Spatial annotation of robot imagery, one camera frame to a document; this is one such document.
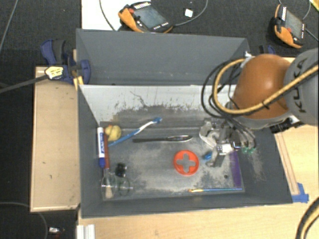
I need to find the clear glass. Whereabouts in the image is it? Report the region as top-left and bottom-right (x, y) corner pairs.
(100, 171), (132, 199)

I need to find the grey metal bin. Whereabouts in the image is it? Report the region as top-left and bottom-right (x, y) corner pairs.
(75, 28), (294, 219)

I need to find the metal spoon with black handle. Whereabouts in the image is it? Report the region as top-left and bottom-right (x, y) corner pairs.
(132, 134), (194, 144)

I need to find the black cylinder on white bracket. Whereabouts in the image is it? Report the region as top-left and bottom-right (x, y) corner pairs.
(271, 115), (303, 134)

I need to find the white and blue marker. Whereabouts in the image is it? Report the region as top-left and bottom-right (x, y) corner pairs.
(96, 126), (106, 168)

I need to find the thin blue and orange pen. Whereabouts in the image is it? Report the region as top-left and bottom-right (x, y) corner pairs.
(187, 187), (244, 193)

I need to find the small black object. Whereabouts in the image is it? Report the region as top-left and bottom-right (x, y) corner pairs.
(115, 162), (128, 177)

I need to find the red-brown thin stick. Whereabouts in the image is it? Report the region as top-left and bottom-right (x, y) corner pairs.
(103, 133), (111, 170)

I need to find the yellow toy duck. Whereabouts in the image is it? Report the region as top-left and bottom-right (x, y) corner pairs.
(104, 125), (122, 142)

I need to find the pale wood board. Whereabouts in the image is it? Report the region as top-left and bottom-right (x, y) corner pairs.
(29, 66), (82, 213)

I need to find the purple flat strip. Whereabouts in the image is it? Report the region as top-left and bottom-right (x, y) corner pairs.
(230, 150), (243, 187)

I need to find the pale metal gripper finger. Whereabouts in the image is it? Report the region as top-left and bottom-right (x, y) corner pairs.
(215, 145), (225, 168)
(206, 151), (217, 167)

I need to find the blue and white toothbrush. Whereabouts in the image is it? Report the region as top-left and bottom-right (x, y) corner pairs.
(108, 117), (163, 148)

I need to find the orange-red ring with cross cutout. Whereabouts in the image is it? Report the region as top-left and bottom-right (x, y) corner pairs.
(173, 150), (200, 177)

